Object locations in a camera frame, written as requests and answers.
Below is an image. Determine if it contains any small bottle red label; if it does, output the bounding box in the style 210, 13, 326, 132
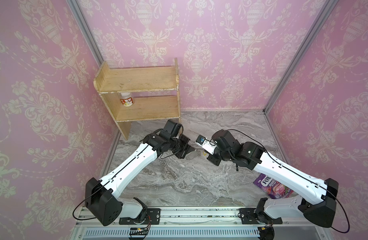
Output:
120, 93, 134, 107

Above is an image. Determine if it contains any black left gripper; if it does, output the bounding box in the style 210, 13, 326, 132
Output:
169, 132, 196, 158

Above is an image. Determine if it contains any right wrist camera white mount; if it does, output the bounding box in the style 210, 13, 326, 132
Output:
195, 135, 216, 155

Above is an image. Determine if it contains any aluminium corner wall profile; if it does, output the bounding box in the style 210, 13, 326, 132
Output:
263, 0, 339, 116
66, 0, 104, 67

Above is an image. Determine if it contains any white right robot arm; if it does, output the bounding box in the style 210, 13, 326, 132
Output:
196, 130, 339, 228

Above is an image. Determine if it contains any aluminium corner wall profile left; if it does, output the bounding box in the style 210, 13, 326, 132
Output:
66, 0, 104, 67

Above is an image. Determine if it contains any wooden two-tier shelf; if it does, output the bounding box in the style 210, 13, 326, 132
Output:
93, 59, 181, 140

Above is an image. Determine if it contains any purple candy bag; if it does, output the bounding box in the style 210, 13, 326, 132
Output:
253, 174, 294, 199

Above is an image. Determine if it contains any aluminium corner wall profile right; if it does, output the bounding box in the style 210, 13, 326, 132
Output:
263, 0, 339, 116

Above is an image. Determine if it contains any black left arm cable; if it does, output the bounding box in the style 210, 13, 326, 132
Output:
72, 194, 101, 221

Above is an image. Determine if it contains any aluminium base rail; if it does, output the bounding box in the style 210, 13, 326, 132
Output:
70, 206, 334, 240

